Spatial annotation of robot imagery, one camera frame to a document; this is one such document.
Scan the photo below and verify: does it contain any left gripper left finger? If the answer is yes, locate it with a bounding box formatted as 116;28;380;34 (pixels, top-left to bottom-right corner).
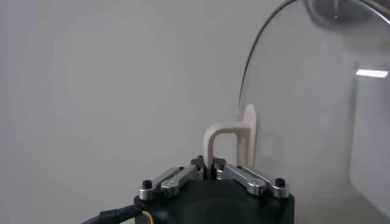
138;155;208;201

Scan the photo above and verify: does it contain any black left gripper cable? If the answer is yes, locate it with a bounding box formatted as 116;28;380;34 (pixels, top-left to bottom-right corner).
80;204;153;224

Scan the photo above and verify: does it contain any glass lid with beige handle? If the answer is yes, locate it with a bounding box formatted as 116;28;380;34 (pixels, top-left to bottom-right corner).
203;0;390;224

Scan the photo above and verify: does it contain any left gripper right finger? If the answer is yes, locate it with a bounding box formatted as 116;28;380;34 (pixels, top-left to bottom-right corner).
213;157;291;200

